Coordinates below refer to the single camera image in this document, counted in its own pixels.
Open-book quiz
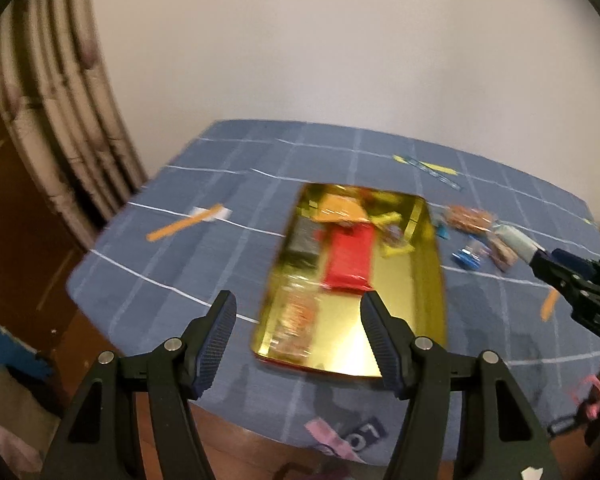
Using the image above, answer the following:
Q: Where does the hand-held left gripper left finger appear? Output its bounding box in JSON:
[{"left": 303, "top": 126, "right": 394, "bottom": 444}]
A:
[{"left": 40, "top": 290, "right": 238, "bottom": 480}]

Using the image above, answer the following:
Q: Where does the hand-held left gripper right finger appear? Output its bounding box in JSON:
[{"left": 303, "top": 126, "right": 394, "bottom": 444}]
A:
[{"left": 360, "top": 291, "right": 556, "bottom": 480}]

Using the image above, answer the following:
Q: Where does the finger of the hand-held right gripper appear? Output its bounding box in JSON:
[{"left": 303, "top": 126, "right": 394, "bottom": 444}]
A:
[
  {"left": 531, "top": 249, "right": 582, "bottom": 306},
  {"left": 552, "top": 248, "right": 600, "bottom": 282}
]

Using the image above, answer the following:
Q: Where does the gold tin box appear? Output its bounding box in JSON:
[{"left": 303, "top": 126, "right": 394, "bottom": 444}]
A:
[{"left": 250, "top": 182, "right": 448, "bottom": 378}]

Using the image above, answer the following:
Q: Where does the blue and white snack packet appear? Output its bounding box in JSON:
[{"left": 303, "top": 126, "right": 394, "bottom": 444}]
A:
[{"left": 490, "top": 223, "right": 543, "bottom": 263}]

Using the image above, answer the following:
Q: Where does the brown candy packet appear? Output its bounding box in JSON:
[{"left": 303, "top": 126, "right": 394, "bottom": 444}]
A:
[{"left": 485, "top": 237, "right": 518, "bottom": 273}]

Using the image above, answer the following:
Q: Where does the clear cookie packet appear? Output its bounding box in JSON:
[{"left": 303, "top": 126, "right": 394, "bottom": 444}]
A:
[{"left": 267, "top": 280, "right": 321, "bottom": 361}]

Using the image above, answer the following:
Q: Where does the blue candy wrapper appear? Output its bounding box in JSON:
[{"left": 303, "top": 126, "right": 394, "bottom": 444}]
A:
[{"left": 452, "top": 245, "right": 483, "bottom": 271}]

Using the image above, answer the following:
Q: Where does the red snack packet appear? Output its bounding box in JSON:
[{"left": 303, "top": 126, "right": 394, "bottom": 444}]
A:
[{"left": 322, "top": 222, "right": 376, "bottom": 293}]

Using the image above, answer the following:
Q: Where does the yellow candy packet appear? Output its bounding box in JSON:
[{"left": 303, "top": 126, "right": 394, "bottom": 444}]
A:
[{"left": 375, "top": 212, "right": 416, "bottom": 258}]

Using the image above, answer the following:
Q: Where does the clear packet of brown snacks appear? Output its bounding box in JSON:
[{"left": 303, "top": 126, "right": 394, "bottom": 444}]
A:
[{"left": 442, "top": 205, "right": 496, "bottom": 233}]

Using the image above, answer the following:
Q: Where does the dark grey snack packet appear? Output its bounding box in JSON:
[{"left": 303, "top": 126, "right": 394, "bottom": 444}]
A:
[{"left": 286, "top": 220, "right": 323, "bottom": 266}]

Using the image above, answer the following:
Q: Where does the orange snack packet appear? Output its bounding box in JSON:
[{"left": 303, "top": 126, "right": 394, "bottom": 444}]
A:
[{"left": 312, "top": 192, "right": 371, "bottom": 224}]

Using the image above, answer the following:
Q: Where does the orange tape strip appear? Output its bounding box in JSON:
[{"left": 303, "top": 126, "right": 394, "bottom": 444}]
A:
[
  {"left": 146, "top": 204, "right": 225, "bottom": 242},
  {"left": 540, "top": 287, "right": 561, "bottom": 323}
]

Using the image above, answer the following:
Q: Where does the blue checked tablecloth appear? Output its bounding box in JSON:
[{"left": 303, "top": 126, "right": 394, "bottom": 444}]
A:
[{"left": 65, "top": 119, "right": 600, "bottom": 466}]

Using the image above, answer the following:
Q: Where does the white tape piece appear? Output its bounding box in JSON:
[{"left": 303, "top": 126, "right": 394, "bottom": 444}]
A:
[{"left": 190, "top": 205, "right": 231, "bottom": 223}]

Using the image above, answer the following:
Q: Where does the blue fabric item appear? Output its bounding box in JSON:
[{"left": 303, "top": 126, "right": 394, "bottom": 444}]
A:
[{"left": 0, "top": 310, "right": 51, "bottom": 391}]

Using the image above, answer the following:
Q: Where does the brown wooden door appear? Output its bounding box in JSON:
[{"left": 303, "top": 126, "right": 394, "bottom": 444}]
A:
[{"left": 0, "top": 35, "right": 106, "bottom": 361}]

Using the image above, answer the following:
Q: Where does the beige curtain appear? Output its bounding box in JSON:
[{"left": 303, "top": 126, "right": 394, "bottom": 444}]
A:
[{"left": 0, "top": 0, "right": 148, "bottom": 251}]

